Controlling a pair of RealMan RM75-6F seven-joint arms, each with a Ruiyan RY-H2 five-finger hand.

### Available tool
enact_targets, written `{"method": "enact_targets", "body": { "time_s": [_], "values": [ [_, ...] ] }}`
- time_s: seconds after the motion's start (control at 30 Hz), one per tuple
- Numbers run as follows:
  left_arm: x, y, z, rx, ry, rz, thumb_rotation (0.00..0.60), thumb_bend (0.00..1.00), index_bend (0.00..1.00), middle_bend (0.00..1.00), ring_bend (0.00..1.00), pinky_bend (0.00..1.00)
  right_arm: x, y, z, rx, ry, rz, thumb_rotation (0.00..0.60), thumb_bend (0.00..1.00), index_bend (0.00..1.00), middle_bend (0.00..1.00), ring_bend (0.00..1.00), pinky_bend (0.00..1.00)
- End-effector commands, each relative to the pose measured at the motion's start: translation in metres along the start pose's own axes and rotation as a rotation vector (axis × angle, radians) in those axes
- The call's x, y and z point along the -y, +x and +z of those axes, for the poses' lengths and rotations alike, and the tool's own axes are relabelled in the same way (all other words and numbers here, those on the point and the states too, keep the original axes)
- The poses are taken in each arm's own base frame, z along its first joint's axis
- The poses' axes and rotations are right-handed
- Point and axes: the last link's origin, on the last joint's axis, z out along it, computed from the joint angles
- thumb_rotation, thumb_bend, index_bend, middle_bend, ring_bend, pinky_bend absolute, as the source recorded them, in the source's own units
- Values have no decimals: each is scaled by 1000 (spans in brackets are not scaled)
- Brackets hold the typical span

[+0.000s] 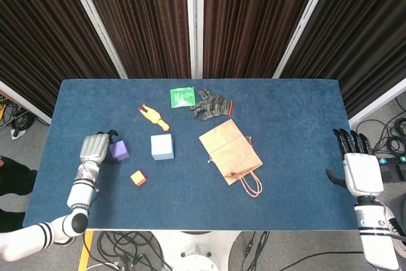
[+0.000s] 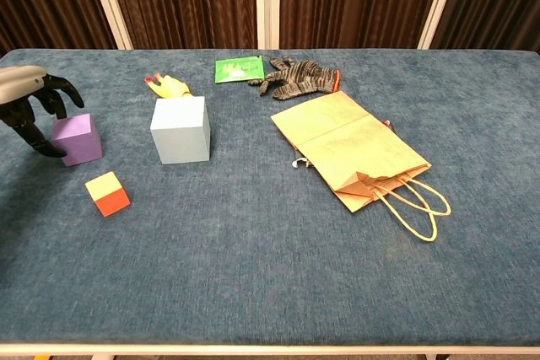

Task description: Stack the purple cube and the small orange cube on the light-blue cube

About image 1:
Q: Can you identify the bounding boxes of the black floor cable bundle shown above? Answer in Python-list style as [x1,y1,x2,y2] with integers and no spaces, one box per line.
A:
[0,93,36,133]
[95,231,174,271]
[357,96,406,157]

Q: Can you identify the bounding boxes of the yellow rubber chicken toy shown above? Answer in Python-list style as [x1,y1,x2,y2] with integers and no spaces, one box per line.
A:
[138,103,171,132]

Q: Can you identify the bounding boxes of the white partition frame post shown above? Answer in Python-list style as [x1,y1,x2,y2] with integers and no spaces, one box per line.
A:
[62,0,128,79]
[273,0,337,79]
[185,0,204,79]

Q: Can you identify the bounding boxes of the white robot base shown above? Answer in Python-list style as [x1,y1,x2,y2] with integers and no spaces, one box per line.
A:
[152,230,242,271]

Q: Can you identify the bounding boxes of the brown paper bag with handles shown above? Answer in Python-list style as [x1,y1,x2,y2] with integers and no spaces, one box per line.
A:
[199,118,263,197]

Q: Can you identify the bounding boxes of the white partition frame rail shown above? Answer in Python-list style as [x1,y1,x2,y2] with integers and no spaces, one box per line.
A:
[0,80,52,125]
[348,79,406,126]

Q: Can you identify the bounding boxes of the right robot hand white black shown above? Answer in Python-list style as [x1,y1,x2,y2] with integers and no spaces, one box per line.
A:
[325,128,385,198]

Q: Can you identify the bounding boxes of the dark brown curtain panel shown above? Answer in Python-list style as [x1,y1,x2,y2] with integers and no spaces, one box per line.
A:
[0,0,121,116]
[77,0,191,79]
[202,0,326,79]
[280,0,406,116]

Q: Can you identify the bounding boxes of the orange red small cube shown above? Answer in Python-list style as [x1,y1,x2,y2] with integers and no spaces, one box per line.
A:
[130,170,147,187]

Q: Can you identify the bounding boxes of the blue felt table cover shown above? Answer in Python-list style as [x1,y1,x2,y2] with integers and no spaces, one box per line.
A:
[22,79,365,231]

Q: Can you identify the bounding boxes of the light blue cube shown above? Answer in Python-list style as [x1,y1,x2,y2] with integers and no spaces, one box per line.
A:
[150,133,175,161]

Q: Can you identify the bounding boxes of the grey knit work glove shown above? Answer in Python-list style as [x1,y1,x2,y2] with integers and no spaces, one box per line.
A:
[188,88,234,122]

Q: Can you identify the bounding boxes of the green foil packet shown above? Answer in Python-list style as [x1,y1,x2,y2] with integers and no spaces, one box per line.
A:
[169,86,196,109]

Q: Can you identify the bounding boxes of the yellow floor tape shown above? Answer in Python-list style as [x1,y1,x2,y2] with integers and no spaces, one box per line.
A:
[77,230,95,271]

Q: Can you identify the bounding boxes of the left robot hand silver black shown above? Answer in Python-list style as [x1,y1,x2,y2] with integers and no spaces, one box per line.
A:
[78,129,121,166]

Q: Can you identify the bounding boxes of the black trousers of person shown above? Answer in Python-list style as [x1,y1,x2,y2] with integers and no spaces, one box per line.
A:
[0,155,38,232]

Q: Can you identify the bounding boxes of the purple cube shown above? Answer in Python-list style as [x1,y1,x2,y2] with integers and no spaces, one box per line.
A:
[109,140,131,161]

